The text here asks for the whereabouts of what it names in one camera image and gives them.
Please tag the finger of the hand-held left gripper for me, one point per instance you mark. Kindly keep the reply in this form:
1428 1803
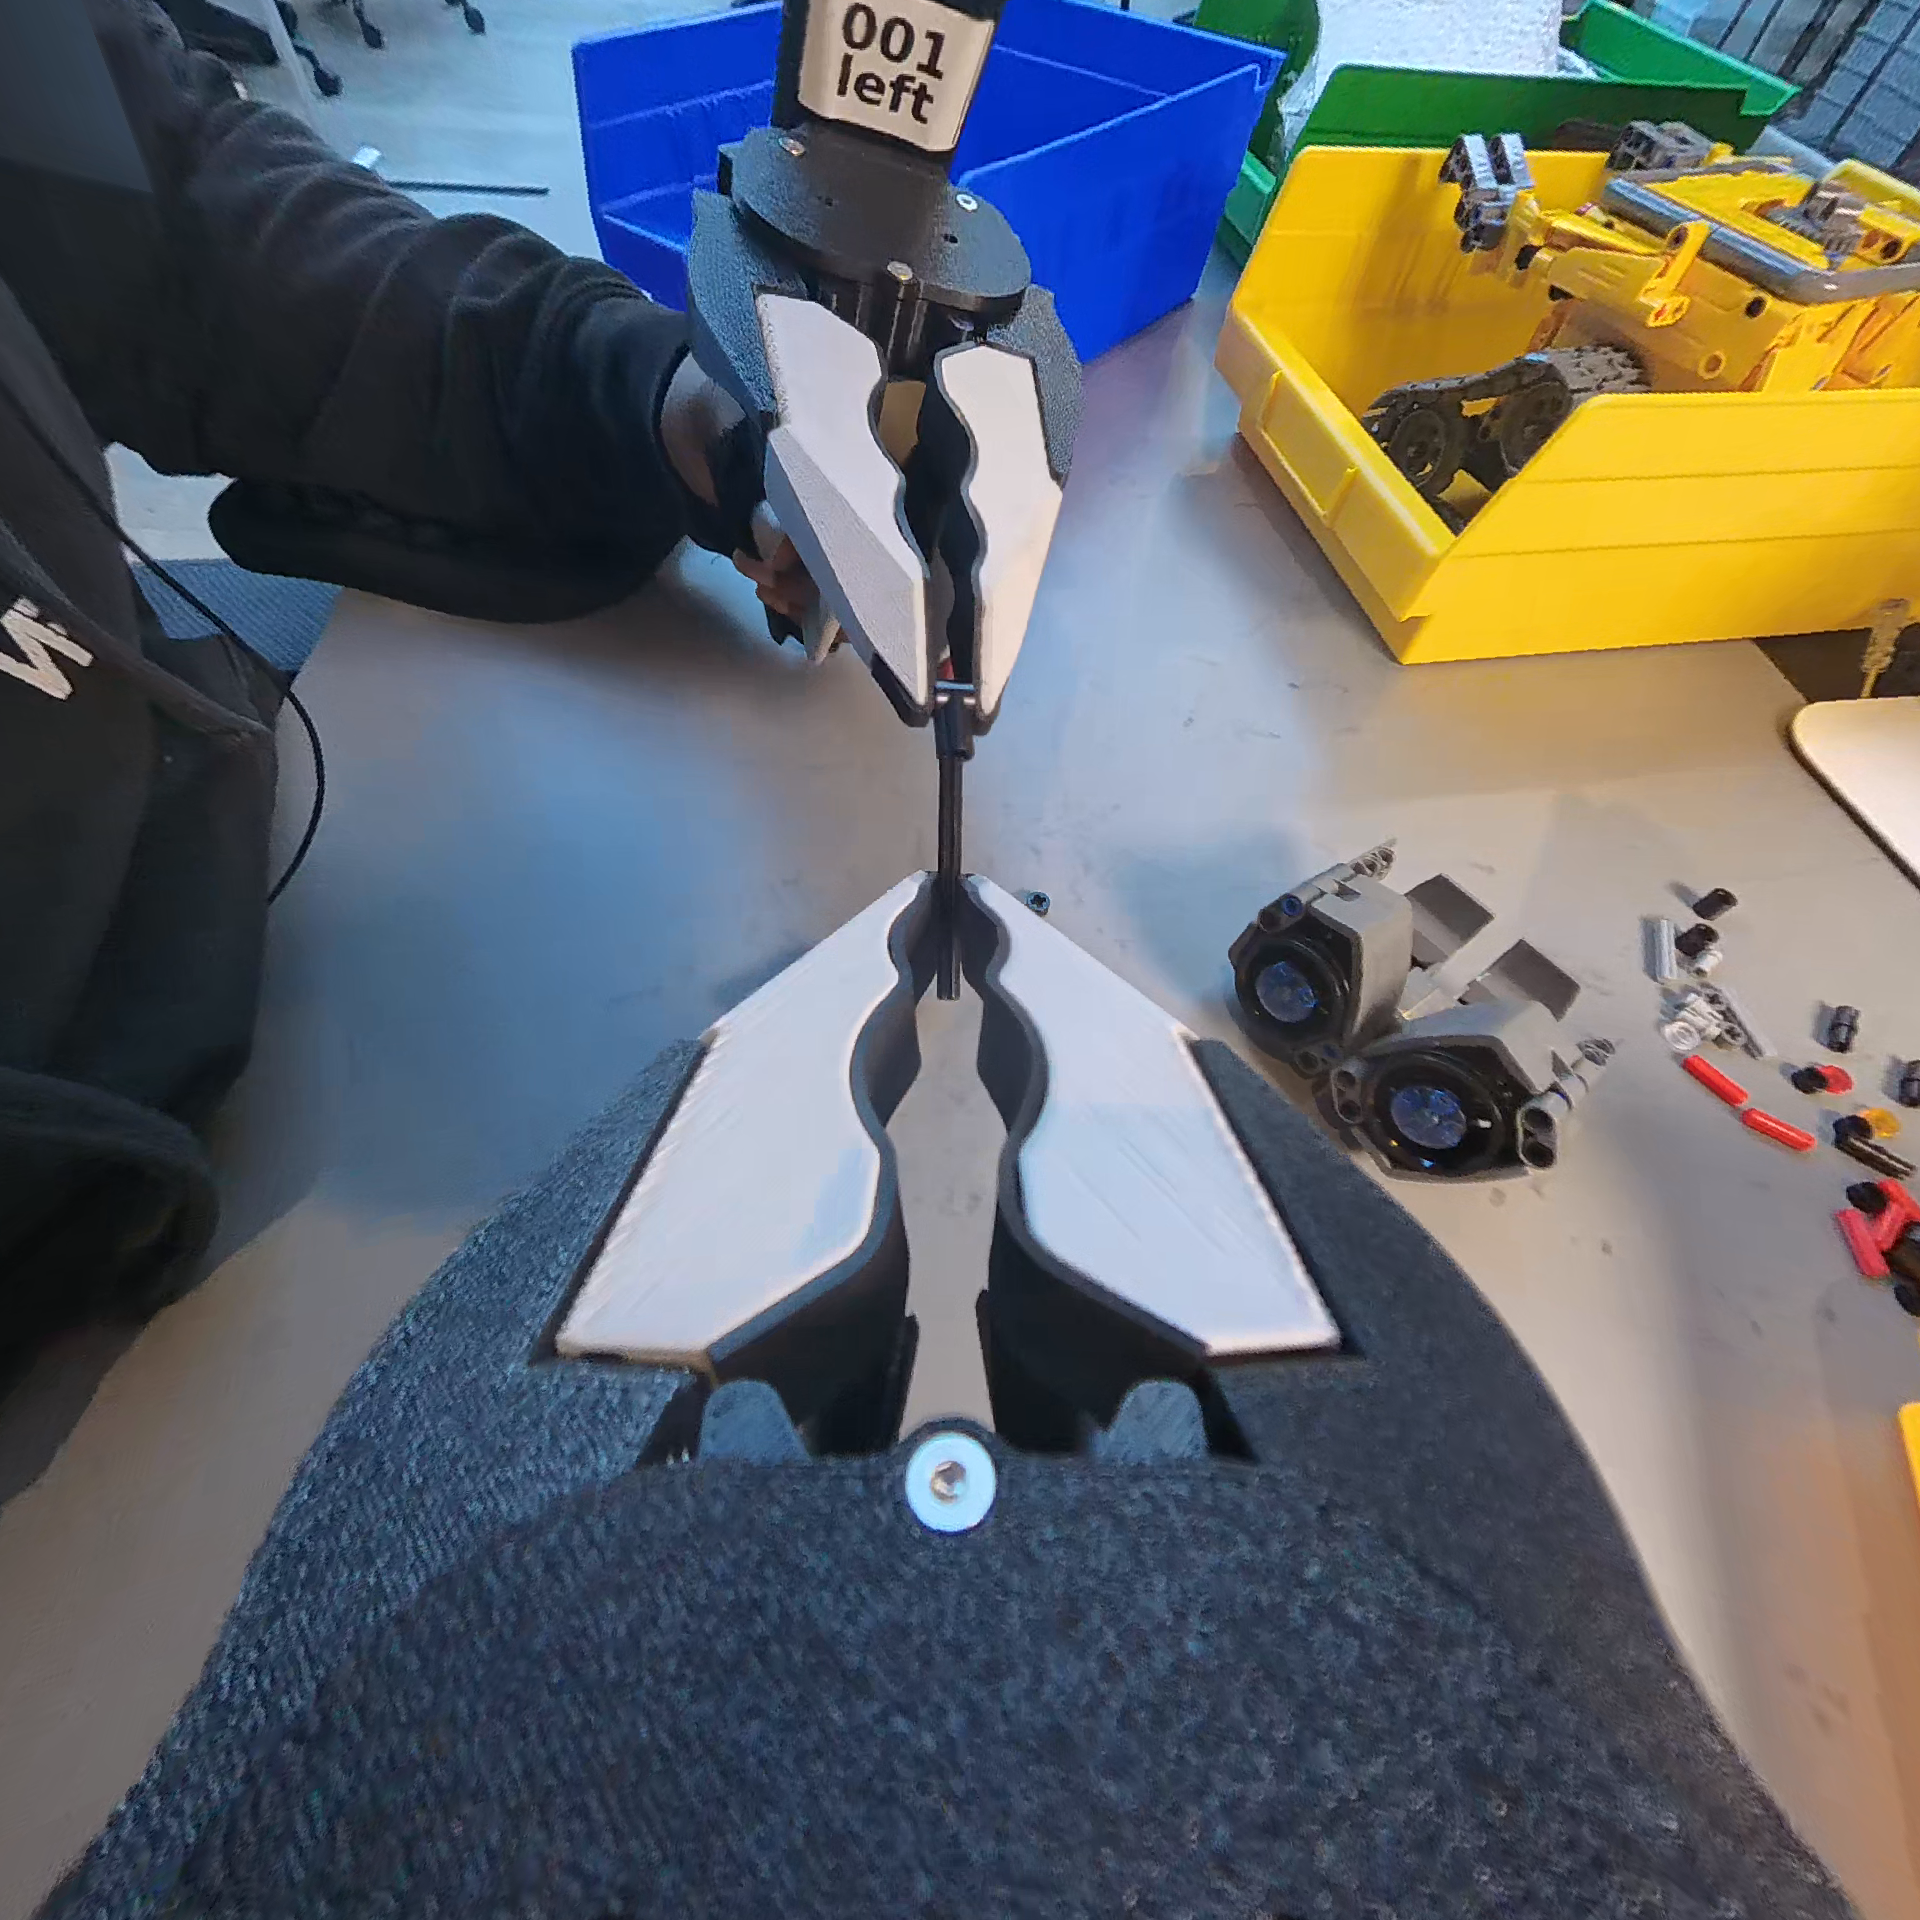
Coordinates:
833 481
1013 481

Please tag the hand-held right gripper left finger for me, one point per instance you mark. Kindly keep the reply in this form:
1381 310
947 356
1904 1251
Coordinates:
733 1201

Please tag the grey toy brick engine assembly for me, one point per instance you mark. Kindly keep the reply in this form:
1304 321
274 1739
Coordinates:
1500 1035

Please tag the white foam sheet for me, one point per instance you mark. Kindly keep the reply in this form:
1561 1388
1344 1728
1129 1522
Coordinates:
1484 31

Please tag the grey desk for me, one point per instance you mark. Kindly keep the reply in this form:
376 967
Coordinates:
524 900

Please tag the person's black printed clothing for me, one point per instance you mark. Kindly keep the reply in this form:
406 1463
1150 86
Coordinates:
105 900

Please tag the green storage bin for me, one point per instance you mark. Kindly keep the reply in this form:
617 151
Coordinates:
1425 105

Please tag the yellow open-front storage bin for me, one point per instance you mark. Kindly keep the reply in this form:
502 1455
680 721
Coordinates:
1910 1455

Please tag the blue storage bin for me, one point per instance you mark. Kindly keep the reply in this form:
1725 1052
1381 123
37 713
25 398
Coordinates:
1140 180

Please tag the black brick axle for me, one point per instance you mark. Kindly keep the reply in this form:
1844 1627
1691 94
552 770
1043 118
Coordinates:
950 839

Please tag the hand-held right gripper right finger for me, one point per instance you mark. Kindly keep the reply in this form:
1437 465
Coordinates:
1170 1201

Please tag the white rounded flat plate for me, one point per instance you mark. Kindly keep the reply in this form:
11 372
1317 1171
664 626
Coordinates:
1875 764

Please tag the yellow storage bin with ledge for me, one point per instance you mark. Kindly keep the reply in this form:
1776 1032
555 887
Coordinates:
1650 569

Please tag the person's left forearm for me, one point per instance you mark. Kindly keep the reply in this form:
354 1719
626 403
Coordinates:
451 375

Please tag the blue-grey fabric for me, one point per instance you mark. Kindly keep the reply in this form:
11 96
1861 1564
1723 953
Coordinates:
253 616

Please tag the pile of small brick parts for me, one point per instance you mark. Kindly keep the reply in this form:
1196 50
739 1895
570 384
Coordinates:
1713 1079

